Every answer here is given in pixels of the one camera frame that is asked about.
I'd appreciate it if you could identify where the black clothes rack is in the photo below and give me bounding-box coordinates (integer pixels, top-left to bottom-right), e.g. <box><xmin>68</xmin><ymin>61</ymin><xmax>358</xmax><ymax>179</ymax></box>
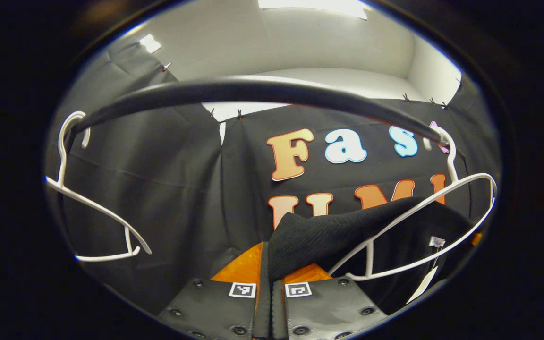
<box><xmin>67</xmin><ymin>76</ymin><xmax>450</xmax><ymax>147</ymax></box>

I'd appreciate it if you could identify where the white paper garment tag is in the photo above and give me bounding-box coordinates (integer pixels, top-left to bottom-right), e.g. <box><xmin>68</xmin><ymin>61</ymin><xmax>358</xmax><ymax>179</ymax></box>
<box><xmin>406</xmin><ymin>266</ymin><xmax>439</xmax><ymax>305</ymax></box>

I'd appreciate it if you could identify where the small ceiling light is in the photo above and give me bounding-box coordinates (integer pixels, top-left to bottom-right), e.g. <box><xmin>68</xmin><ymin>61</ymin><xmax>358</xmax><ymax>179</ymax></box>
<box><xmin>139</xmin><ymin>34</ymin><xmax>162</xmax><ymax>54</ymax></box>

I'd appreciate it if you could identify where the large ceiling light panel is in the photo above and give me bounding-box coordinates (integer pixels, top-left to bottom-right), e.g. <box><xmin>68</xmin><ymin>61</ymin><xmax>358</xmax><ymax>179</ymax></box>
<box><xmin>258</xmin><ymin>0</ymin><xmax>369</xmax><ymax>20</ymax></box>

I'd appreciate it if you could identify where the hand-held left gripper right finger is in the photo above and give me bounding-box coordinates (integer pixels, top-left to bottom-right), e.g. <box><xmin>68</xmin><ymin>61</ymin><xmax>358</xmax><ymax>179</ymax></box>
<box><xmin>271</xmin><ymin>263</ymin><xmax>389</xmax><ymax>340</ymax></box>

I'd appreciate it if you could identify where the white clothes hanger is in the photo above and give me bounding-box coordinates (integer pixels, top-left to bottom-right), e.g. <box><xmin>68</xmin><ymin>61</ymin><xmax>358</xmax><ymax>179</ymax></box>
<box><xmin>45</xmin><ymin>111</ymin><xmax>153</xmax><ymax>263</ymax></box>
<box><xmin>329</xmin><ymin>127</ymin><xmax>498</xmax><ymax>282</ymax></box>

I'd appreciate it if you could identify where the black knit sweater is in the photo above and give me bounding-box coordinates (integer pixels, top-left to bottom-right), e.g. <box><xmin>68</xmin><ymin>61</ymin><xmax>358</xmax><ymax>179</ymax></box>
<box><xmin>267</xmin><ymin>197</ymin><xmax>483</xmax><ymax>315</ymax></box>

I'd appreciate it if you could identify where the black backdrop cloth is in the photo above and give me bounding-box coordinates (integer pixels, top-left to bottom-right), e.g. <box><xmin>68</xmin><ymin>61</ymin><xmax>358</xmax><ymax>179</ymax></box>
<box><xmin>45</xmin><ymin>35</ymin><xmax>502</xmax><ymax>315</ymax></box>

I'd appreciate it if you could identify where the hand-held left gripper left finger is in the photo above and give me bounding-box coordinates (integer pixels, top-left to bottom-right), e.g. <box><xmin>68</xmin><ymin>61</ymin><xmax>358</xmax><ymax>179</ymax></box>
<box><xmin>158</xmin><ymin>242</ymin><xmax>272</xmax><ymax>340</ymax></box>

